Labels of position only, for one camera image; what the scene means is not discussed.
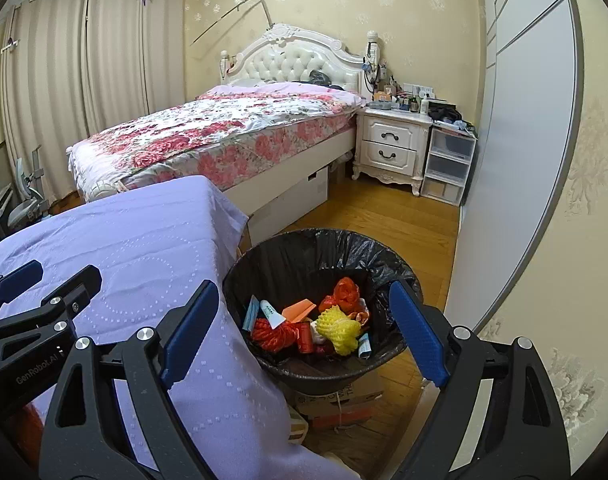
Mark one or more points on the cluster of toiletry bottles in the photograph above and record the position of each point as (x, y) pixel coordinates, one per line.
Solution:
(398, 102)

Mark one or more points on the purple tablecloth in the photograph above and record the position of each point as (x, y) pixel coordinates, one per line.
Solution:
(134, 240)

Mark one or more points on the pink bed sheet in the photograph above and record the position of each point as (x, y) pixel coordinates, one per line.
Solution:
(244, 89)

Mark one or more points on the white bed frame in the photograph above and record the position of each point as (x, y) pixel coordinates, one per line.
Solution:
(284, 55)

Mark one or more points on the white sliding wardrobe door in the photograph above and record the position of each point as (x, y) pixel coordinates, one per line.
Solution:
(523, 135)

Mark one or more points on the beige curtain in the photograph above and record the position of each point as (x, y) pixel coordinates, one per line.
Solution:
(129, 55)
(44, 95)

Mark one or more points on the blue and white wrapper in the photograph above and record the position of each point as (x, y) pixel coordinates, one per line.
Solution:
(364, 346)

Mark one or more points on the grey office chair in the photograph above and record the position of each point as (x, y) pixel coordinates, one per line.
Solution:
(24, 210)

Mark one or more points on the orange cellophane wrapper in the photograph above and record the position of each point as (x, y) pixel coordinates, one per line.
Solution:
(362, 316)

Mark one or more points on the red plastic bag ball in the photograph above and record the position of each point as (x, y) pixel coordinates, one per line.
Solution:
(346, 292)

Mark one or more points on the cardboard box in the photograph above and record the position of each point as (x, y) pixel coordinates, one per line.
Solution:
(344, 400)

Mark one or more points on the red bottle with black cap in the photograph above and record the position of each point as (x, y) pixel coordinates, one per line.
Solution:
(305, 337)

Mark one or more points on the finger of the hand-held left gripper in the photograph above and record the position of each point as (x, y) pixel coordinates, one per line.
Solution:
(74, 292)
(19, 280)

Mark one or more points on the orange paper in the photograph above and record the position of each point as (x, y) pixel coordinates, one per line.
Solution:
(299, 311)

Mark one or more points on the yellow foam net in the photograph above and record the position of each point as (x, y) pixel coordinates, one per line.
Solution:
(339, 332)

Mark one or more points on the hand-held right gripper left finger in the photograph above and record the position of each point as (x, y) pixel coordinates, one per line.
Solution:
(184, 340)

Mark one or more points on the dark clothing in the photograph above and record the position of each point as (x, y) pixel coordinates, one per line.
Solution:
(320, 77)

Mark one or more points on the thin dark rod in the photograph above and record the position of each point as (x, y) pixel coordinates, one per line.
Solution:
(225, 18)

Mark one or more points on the orange-red foam net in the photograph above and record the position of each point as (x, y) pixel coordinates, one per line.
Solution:
(274, 335)

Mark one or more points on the clear plastic drawer unit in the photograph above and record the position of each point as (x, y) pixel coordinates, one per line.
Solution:
(448, 165)

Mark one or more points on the white wall socket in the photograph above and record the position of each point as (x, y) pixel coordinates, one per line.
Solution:
(423, 91)

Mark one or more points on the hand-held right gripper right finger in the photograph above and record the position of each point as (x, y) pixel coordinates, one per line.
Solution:
(418, 335)

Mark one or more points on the floral bedspread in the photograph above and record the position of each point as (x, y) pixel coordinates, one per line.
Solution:
(209, 130)

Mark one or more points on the black bag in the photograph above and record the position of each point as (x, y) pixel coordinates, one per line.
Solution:
(443, 112)

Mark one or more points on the white nightstand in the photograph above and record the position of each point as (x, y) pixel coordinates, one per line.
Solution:
(388, 145)

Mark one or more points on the black lined waste bin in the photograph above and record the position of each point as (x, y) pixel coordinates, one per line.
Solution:
(304, 260)

